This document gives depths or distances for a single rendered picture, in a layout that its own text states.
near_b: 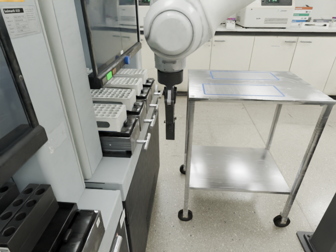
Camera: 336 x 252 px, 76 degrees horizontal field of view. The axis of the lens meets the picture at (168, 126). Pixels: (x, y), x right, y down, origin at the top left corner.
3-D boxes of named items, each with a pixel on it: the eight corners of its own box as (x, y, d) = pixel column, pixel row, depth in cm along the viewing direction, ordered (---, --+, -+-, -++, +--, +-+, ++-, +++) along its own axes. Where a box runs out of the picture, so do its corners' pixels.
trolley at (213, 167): (177, 222, 132) (181, 97, 92) (179, 171, 172) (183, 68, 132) (290, 229, 128) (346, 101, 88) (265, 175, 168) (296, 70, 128)
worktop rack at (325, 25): (301, 28, 266) (302, 22, 262) (298, 27, 274) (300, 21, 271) (328, 28, 260) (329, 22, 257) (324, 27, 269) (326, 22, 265)
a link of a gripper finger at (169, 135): (174, 120, 70) (174, 121, 69) (174, 138, 74) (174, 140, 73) (165, 120, 70) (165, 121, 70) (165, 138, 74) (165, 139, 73)
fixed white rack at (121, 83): (73, 96, 97) (70, 83, 94) (83, 88, 106) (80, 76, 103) (139, 98, 95) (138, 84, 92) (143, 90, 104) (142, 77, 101)
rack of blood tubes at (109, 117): (30, 131, 70) (24, 114, 67) (47, 117, 79) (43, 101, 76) (120, 135, 68) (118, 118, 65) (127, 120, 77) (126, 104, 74)
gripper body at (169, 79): (158, 64, 66) (159, 93, 70) (155, 72, 58) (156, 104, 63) (183, 65, 65) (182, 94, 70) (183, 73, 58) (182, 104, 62)
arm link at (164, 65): (151, 51, 55) (152, 73, 58) (186, 51, 55) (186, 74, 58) (155, 45, 63) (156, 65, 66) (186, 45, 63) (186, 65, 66)
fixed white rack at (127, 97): (55, 111, 84) (51, 96, 81) (68, 101, 92) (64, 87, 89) (131, 113, 82) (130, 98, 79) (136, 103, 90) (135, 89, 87)
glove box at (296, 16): (289, 19, 287) (290, 13, 284) (285, 19, 298) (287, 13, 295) (307, 19, 286) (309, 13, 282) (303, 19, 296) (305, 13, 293)
